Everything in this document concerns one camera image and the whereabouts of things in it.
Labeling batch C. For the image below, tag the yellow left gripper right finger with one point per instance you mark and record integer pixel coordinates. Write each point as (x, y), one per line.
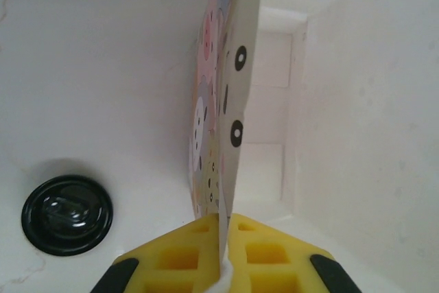
(274, 265)

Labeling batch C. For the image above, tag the loose black plastic cup lid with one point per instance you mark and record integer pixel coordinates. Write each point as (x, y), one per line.
(65, 215)

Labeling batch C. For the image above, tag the cartoon animal paper gift bag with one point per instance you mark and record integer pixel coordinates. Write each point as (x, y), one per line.
(236, 83)

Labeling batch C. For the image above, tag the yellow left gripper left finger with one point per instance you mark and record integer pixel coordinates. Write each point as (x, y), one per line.
(171, 265)

